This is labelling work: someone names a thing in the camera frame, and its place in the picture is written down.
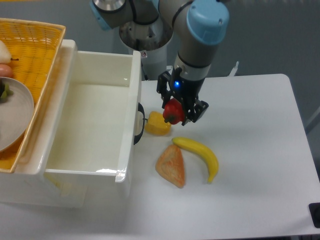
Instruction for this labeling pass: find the grey plate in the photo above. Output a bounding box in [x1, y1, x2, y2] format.
[0, 77, 34, 152]

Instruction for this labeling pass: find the black corner device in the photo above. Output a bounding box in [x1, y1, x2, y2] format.
[308, 202, 320, 229]

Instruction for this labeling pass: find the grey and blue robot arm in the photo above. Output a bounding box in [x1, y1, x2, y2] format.
[89, 0, 230, 125]

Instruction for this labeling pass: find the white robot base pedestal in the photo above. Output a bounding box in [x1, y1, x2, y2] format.
[119, 16, 173, 81]

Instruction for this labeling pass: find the yellow bell pepper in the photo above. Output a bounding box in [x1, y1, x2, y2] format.
[144, 111, 172, 136]

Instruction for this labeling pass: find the dark grapes bunch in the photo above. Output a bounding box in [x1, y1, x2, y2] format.
[0, 78, 14, 103]

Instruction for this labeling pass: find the pink sausage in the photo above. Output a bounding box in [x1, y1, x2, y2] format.
[0, 64, 13, 78]

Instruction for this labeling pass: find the white drawer cabinet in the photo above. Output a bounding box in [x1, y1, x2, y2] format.
[0, 39, 87, 208]

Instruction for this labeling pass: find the black drawer handle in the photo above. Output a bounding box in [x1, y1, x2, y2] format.
[133, 102, 146, 145]

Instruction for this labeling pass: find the yellow banana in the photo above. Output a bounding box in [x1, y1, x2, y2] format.
[171, 136, 219, 184]

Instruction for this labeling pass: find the open upper white drawer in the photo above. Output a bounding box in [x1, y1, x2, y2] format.
[45, 51, 141, 198]

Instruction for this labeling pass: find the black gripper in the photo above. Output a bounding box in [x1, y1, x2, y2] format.
[156, 67, 209, 126]

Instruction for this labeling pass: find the white metal bracket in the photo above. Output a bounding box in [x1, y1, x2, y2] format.
[228, 61, 240, 77]

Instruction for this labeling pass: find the triangular toast slice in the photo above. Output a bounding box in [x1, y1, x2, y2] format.
[155, 144, 186, 188]

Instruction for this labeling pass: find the red bell pepper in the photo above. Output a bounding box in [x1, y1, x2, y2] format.
[162, 98, 185, 125]

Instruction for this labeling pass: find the yellow woven basket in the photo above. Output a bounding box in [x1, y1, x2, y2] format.
[0, 18, 66, 173]

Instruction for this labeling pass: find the white pear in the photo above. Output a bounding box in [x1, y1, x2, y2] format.
[0, 40, 19, 64]

